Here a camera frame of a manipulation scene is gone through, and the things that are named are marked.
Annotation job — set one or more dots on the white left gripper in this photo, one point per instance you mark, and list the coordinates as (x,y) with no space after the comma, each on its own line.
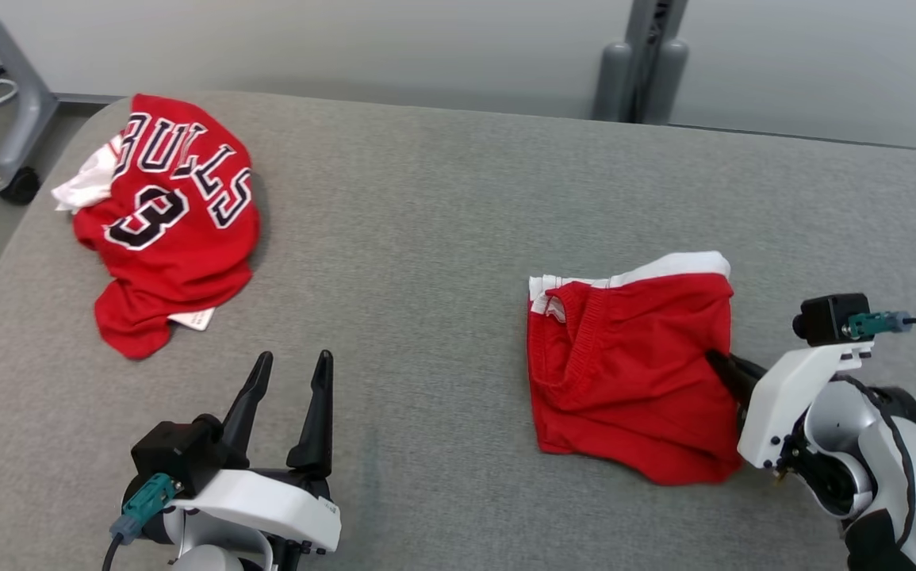
(267,500)

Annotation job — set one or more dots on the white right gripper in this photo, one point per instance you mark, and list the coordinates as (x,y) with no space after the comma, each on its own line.
(783,396)

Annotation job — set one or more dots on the red shorts with white trim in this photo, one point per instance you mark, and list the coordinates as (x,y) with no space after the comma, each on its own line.
(632,373)

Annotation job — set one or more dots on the red Bulls basketball jersey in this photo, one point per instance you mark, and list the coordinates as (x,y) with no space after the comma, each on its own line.
(180,254)

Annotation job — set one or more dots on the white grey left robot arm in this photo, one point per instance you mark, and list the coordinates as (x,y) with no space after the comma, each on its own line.
(208,555)

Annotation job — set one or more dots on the grey fabric sofa cushion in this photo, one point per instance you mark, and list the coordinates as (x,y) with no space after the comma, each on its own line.
(426,301)

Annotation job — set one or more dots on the grey stand leg with caster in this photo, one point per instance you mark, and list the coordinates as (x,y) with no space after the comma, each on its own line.
(25,95)

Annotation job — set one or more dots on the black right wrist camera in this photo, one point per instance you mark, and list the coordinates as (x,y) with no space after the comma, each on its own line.
(830,319)

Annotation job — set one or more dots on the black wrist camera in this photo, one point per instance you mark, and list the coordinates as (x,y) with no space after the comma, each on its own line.
(830,319)
(176,452)

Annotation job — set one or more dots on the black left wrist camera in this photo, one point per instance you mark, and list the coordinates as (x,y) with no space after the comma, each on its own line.
(176,452)

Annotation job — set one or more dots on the teal right camera connector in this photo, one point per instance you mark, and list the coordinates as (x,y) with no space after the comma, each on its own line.
(878,323)

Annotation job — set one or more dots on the teal camera connector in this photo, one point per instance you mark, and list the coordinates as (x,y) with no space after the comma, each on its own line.
(144,503)
(878,323)

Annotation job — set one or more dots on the teal left camera connector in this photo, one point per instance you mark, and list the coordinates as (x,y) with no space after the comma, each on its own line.
(144,503)

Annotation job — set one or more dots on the grey metal partition post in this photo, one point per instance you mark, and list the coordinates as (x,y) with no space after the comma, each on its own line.
(640,71)

